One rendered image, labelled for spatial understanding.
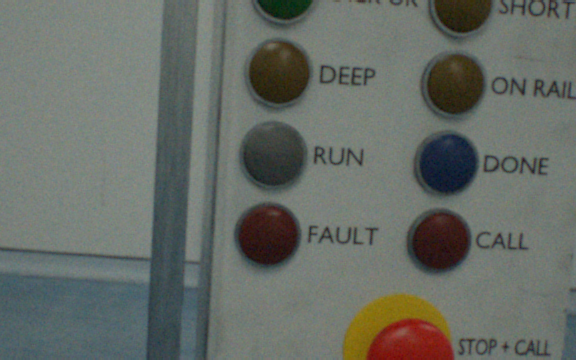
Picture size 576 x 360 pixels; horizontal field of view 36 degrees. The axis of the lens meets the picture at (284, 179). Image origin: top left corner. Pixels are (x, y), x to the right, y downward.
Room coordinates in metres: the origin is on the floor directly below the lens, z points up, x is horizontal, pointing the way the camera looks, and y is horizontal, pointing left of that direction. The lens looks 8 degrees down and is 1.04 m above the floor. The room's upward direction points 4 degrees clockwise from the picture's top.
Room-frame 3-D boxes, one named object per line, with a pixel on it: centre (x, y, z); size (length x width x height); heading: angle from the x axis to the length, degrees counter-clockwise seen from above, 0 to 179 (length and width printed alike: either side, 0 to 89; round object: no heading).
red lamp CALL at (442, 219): (0.40, -0.07, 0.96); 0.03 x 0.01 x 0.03; 100
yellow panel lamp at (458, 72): (0.40, -0.07, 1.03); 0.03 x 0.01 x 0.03; 100
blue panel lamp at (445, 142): (0.40, -0.07, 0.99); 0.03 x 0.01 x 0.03; 100
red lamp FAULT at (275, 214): (0.39, 0.01, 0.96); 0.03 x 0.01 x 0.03; 100
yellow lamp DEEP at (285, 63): (0.39, 0.01, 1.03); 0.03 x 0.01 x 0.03; 100
